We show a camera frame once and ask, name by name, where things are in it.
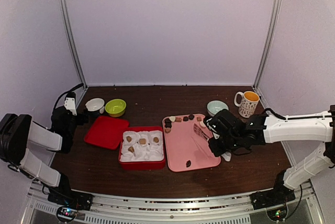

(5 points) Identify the red tin box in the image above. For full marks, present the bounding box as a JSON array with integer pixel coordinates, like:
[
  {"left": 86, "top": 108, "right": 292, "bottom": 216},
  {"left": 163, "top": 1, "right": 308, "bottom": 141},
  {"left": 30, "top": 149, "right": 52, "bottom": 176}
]
[{"left": 118, "top": 126, "right": 166, "bottom": 170}]

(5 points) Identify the aluminium frame post left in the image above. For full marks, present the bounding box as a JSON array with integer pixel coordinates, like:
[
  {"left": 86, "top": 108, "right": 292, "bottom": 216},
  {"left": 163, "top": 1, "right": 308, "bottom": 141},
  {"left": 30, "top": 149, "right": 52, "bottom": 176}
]
[{"left": 59, "top": 0, "right": 88, "bottom": 89}]

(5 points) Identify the red tin lid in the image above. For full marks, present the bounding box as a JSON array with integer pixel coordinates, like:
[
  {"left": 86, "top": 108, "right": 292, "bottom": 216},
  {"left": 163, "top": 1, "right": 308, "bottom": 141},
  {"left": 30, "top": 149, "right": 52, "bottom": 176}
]
[{"left": 84, "top": 116, "right": 129, "bottom": 150}]

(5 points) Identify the light blue ceramic bowl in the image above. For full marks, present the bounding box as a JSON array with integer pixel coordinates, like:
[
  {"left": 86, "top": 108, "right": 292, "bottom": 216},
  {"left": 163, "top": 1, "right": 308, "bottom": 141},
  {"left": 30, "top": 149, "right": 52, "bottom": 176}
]
[{"left": 207, "top": 100, "right": 229, "bottom": 116}]

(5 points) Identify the green plastic bowl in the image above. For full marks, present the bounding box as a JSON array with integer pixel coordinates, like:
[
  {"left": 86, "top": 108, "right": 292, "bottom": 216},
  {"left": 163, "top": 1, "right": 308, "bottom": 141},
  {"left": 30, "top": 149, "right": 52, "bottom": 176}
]
[{"left": 105, "top": 99, "right": 127, "bottom": 118}]

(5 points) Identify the white paper liner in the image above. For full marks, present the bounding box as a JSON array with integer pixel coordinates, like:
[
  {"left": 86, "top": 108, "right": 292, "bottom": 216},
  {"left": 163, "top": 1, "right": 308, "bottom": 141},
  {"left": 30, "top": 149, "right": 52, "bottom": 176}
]
[{"left": 119, "top": 130, "right": 164, "bottom": 163}]

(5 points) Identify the aluminium front rail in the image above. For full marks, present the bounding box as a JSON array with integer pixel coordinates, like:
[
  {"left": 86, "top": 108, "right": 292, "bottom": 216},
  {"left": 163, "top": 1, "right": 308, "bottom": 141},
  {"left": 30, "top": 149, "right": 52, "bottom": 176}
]
[{"left": 25, "top": 179, "right": 325, "bottom": 224}]

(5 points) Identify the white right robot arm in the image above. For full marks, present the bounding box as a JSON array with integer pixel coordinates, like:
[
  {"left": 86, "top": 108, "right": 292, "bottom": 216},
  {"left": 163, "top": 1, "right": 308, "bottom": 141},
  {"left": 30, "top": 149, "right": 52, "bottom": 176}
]
[{"left": 204, "top": 106, "right": 334, "bottom": 204}]

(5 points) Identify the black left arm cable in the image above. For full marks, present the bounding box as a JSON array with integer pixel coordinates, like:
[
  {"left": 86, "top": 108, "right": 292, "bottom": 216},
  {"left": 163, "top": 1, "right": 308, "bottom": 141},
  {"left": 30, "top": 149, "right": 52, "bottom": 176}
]
[{"left": 52, "top": 83, "right": 86, "bottom": 115}]

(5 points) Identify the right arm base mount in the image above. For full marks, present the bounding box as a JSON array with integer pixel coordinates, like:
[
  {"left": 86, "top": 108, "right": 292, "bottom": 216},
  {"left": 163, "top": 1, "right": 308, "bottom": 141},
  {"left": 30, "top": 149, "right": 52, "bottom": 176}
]
[{"left": 250, "top": 190, "right": 296, "bottom": 210}]

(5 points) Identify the dark chocolate tray left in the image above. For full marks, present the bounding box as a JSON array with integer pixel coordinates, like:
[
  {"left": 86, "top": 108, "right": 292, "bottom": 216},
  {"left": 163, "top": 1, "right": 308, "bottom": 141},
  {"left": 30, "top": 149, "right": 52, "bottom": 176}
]
[{"left": 164, "top": 119, "right": 172, "bottom": 128}]

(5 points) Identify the aluminium frame post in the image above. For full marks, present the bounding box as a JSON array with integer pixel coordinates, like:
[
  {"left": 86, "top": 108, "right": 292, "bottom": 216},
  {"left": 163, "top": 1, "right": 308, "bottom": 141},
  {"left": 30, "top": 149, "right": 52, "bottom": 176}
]
[
  {"left": 59, "top": 0, "right": 88, "bottom": 89},
  {"left": 253, "top": 0, "right": 282, "bottom": 90}
]

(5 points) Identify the aluminium frame post right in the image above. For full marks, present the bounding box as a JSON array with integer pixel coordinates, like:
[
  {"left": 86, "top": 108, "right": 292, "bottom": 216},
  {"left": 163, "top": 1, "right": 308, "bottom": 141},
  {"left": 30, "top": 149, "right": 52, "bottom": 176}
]
[{"left": 253, "top": 0, "right": 282, "bottom": 90}]

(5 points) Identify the white floral mug yellow inside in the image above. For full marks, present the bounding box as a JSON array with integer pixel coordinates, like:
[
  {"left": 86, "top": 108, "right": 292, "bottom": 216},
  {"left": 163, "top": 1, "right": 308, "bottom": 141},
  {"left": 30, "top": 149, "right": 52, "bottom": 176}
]
[{"left": 234, "top": 91, "right": 260, "bottom": 118}]

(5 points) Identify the white ceramic bowl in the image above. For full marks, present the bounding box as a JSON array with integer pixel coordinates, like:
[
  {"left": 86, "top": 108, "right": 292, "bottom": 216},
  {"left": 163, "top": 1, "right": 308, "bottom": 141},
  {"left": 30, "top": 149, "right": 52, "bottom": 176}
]
[{"left": 85, "top": 98, "right": 105, "bottom": 115}]

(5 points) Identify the pink plastic tray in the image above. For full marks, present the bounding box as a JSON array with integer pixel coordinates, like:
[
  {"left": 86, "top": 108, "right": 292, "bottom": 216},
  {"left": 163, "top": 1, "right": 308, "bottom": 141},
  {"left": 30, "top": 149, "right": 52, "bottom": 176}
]
[{"left": 162, "top": 114, "right": 221, "bottom": 172}]

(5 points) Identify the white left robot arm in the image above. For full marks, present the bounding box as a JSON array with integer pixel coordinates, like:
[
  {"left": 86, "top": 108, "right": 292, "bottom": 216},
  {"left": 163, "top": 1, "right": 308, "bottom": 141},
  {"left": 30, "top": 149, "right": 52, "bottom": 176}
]
[{"left": 1, "top": 91, "right": 88, "bottom": 205}]

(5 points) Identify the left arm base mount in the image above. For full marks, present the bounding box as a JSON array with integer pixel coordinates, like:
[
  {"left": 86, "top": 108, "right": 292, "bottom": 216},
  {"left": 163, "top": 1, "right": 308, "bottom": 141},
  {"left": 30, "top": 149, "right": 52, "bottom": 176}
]
[{"left": 48, "top": 191, "right": 93, "bottom": 211}]

